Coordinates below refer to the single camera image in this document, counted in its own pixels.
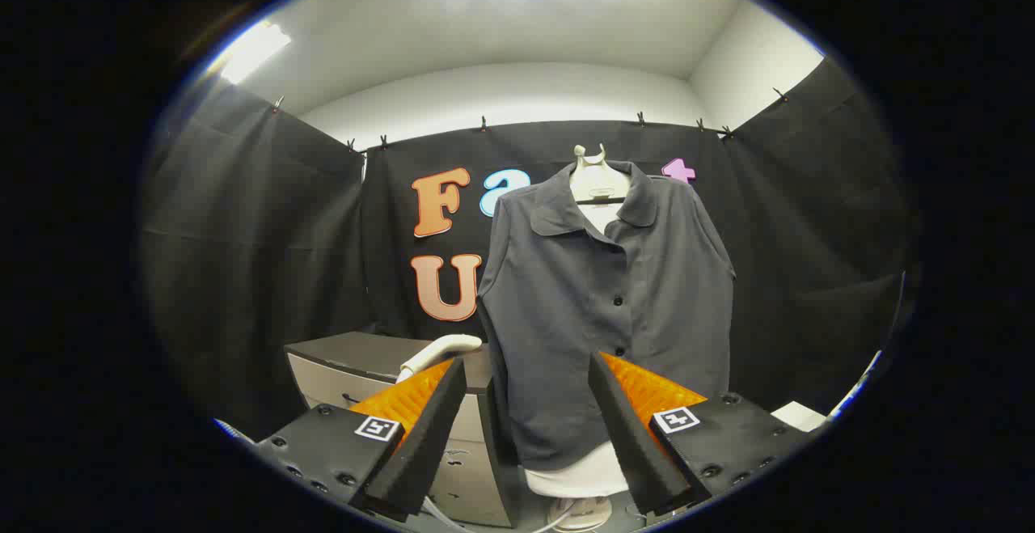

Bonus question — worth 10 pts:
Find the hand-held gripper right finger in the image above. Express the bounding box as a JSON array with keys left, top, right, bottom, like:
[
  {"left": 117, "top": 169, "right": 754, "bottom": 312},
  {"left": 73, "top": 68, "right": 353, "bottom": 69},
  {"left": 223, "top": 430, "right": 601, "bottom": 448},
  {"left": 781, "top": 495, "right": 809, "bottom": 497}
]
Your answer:
[{"left": 588, "top": 351, "right": 809, "bottom": 518}]

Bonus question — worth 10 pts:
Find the row of black cloth clips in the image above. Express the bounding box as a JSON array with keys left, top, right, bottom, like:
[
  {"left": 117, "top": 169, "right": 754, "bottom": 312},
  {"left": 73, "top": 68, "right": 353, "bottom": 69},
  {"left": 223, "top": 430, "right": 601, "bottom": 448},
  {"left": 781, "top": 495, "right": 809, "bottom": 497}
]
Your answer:
[{"left": 271, "top": 87, "right": 789, "bottom": 154}]

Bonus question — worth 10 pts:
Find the striped grey panel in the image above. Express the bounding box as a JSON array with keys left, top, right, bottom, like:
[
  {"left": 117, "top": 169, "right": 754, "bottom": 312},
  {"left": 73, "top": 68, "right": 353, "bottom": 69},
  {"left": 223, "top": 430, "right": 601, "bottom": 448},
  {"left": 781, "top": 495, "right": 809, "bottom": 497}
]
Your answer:
[{"left": 214, "top": 418, "right": 256, "bottom": 445}]

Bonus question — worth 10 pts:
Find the grey button shirt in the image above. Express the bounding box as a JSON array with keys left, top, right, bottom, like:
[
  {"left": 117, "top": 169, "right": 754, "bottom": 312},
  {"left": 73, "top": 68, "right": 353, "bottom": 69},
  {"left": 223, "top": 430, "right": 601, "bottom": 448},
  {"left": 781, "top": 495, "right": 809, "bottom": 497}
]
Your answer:
[{"left": 475, "top": 159, "right": 737, "bottom": 472}]

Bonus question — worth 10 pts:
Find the grey drawer cabinet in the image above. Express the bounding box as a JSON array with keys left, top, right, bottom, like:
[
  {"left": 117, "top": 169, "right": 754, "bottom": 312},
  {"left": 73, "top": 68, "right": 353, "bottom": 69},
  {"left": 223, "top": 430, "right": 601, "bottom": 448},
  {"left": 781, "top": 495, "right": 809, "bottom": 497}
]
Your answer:
[{"left": 285, "top": 331, "right": 518, "bottom": 528}]

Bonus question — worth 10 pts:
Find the white flat box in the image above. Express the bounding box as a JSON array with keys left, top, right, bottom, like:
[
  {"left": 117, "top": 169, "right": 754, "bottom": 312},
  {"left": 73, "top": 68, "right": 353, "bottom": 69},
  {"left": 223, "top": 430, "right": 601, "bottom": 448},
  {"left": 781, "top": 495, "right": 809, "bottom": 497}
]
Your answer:
[{"left": 771, "top": 401, "right": 827, "bottom": 433}]

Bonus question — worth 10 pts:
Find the white garment steamer head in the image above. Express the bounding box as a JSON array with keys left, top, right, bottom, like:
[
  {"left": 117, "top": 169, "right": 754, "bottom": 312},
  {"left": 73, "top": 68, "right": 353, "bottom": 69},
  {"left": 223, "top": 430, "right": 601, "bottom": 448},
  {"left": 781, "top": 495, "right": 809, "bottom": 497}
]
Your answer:
[{"left": 396, "top": 334, "right": 484, "bottom": 384}]

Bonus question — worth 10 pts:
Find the round white stand base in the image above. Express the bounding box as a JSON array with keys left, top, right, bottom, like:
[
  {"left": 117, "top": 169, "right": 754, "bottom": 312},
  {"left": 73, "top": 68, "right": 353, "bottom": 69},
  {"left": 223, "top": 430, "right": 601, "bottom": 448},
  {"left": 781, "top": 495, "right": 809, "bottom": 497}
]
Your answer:
[{"left": 548, "top": 497, "right": 613, "bottom": 532}]

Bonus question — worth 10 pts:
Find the white torso form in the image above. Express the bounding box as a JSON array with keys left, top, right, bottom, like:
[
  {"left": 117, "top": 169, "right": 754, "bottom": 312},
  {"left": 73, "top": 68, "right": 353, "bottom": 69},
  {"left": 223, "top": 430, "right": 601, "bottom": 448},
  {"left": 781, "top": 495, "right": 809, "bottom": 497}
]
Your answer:
[{"left": 524, "top": 201, "right": 632, "bottom": 499}]

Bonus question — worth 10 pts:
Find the ceiling light strip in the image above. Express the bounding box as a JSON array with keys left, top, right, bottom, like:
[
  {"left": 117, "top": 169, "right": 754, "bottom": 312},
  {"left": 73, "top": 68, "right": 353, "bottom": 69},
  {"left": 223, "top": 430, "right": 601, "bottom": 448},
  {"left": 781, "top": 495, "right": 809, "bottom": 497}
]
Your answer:
[{"left": 218, "top": 22, "right": 292, "bottom": 85}]

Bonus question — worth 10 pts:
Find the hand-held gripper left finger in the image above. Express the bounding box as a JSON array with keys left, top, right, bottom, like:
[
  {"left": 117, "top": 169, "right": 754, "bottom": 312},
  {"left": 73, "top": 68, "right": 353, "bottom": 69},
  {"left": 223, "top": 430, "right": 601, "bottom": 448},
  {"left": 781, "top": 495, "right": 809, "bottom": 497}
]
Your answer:
[{"left": 257, "top": 357, "right": 468, "bottom": 522}]

